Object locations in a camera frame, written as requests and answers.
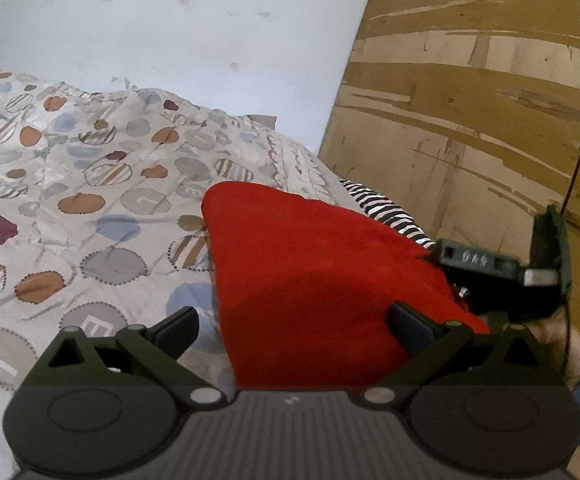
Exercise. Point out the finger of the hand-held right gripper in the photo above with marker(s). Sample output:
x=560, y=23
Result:
x=474, y=257

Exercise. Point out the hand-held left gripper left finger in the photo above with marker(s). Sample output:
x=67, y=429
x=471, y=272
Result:
x=177, y=331

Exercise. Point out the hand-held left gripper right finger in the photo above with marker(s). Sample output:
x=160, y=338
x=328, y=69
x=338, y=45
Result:
x=409, y=331

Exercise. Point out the red shirt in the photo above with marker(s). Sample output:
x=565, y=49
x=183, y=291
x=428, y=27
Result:
x=320, y=280

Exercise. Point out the zebra striped pillow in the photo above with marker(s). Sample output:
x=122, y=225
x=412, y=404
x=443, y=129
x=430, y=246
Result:
x=394, y=215

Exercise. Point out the circle patterned quilt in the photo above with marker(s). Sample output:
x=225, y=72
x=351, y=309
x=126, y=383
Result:
x=85, y=195

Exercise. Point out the plywood board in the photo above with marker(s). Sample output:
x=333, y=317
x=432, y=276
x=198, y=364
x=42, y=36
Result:
x=459, y=90

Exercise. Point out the olive pillow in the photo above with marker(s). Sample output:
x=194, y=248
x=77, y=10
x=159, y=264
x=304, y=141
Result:
x=264, y=122

